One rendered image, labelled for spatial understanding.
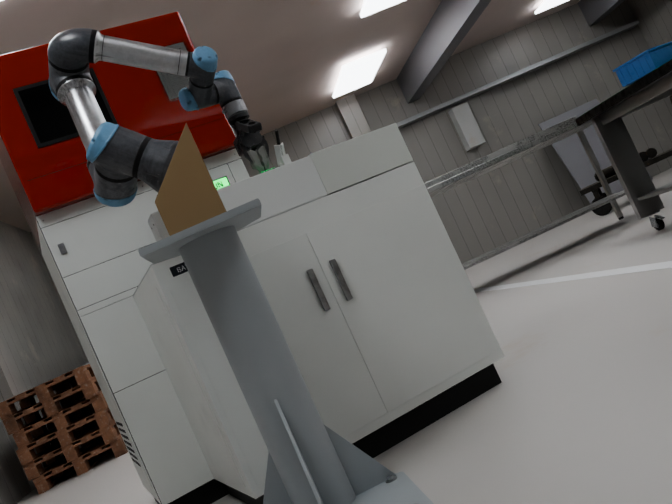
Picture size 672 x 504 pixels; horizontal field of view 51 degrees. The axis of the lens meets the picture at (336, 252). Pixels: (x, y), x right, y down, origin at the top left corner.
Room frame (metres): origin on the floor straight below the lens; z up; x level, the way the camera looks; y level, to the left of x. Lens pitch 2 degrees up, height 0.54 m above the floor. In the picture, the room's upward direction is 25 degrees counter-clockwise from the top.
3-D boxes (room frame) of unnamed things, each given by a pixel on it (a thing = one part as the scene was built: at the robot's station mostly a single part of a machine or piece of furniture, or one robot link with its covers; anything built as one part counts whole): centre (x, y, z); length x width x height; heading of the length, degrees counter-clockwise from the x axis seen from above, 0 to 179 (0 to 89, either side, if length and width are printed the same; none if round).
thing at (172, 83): (2.99, 0.69, 1.52); 0.81 x 0.75 x 0.60; 114
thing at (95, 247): (2.70, 0.57, 1.02); 0.81 x 0.03 x 0.40; 114
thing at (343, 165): (2.64, -0.09, 0.89); 0.62 x 0.35 x 0.14; 24
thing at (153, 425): (3.02, 0.70, 0.41); 0.82 x 0.70 x 0.82; 114
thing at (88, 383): (6.26, 2.72, 0.40); 1.13 x 0.80 x 0.80; 8
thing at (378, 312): (2.51, 0.19, 0.41); 0.96 x 0.64 x 0.82; 114
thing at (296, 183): (2.22, 0.22, 0.89); 0.55 x 0.09 x 0.14; 114
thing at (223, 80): (2.28, 0.11, 1.27); 0.09 x 0.08 x 0.11; 121
